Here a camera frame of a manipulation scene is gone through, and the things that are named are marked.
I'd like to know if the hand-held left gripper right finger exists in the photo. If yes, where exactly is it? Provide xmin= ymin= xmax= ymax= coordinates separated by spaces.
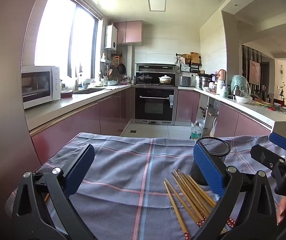
xmin=192 ymin=144 xmax=278 ymax=240

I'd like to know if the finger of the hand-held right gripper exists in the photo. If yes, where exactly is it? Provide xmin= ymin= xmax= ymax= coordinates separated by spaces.
xmin=269 ymin=132 xmax=286 ymax=160
xmin=250 ymin=144 xmax=286 ymax=178

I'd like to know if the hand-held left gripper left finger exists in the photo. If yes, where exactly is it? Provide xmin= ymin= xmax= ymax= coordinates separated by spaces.
xmin=11 ymin=144 xmax=97 ymax=240

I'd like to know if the black mesh utensil holder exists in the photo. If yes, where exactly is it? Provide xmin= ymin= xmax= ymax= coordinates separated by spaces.
xmin=189 ymin=137 xmax=231 ymax=186

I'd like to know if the bundle of wooden chopsticks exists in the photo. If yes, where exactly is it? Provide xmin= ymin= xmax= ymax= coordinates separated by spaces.
xmin=163 ymin=169 xmax=236 ymax=240

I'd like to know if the large plastic bottle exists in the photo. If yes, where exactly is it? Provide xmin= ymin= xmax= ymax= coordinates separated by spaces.
xmin=190 ymin=121 xmax=203 ymax=140

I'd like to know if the grey plaid tablecloth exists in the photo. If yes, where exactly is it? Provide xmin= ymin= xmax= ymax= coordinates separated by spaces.
xmin=5 ymin=132 xmax=286 ymax=240

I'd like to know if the pink kitchen base cabinet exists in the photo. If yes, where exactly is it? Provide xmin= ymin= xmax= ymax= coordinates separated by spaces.
xmin=177 ymin=90 xmax=272 ymax=139
xmin=30 ymin=87 xmax=133 ymax=165

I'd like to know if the white bowl in plastic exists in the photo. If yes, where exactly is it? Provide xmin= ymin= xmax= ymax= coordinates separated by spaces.
xmin=235 ymin=94 xmax=253 ymax=104

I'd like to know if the green fan under plastic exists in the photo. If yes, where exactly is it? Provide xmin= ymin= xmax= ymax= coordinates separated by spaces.
xmin=231 ymin=74 xmax=251 ymax=98

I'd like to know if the integrated stove with oven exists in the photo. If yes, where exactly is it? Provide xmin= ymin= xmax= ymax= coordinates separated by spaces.
xmin=132 ymin=63 xmax=179 ymax=125

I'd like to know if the pink kettle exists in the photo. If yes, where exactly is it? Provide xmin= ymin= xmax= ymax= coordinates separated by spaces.
xmin=217 ymin=69 xmax=227 ymax=85

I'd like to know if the black steamer pot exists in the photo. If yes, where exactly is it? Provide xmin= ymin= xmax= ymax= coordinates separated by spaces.
xmin=198 ymin=74 xmax=212 ymax=89

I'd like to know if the white microwave oven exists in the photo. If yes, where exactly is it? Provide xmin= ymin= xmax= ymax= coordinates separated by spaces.
xmin=21 ymin=66 xmax=61 ymax=110

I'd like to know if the silver rice cooker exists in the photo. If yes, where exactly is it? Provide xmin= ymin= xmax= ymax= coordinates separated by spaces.
xmin=179 ymin=75 xmax=192 ymax=87

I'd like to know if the white casserole pot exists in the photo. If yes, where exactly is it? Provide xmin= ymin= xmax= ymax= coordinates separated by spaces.
xmin=159 ymin=75 xmax=175 ymax=84

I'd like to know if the black wok with lid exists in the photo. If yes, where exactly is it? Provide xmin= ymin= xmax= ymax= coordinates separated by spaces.
xmin=136 ymin=73 xmax=153 ymax=83

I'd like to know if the white water heater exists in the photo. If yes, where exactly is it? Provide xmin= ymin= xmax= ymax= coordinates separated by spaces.
xmin=104 ymin=25 xmax=118 ymax=50

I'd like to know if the kitchen window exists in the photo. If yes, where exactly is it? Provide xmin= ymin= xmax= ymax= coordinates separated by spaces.
xmin=34 ymin=0 xmax=102 ymax=79

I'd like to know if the ceiling light panel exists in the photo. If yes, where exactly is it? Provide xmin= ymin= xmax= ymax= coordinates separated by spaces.
xmin=147 ymin=0 xmax=168 ymax=12

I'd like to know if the framed wall picture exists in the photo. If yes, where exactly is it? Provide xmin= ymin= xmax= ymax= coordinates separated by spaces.
xmin=249 ymin=60 xmax=260 ymax=85

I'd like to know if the black wall rack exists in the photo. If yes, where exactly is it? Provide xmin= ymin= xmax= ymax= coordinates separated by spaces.
xmin=175 ymin=52 xmax=203 ymax=73

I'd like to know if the pink wall cabinet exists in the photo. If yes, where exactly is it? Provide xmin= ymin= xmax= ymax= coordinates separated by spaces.
xmin=113 ymin=20 xmax=143 ymax=46

